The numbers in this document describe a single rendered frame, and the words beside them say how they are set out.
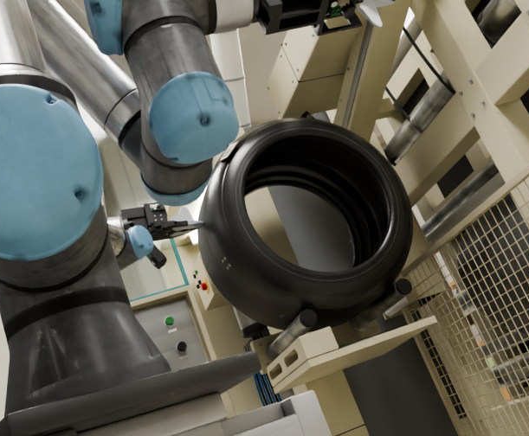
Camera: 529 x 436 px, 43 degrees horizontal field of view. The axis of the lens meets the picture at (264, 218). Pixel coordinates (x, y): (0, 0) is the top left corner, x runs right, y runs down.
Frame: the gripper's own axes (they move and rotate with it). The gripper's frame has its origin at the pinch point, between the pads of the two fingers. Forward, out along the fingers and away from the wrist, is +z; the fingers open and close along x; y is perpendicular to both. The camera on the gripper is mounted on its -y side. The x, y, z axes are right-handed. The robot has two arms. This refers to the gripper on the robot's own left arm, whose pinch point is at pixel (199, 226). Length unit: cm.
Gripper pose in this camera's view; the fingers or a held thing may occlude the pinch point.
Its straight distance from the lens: 179.3
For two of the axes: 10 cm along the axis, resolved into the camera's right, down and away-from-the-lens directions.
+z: 9.4, -1.4, 3.1
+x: -2.3, 4.0, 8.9
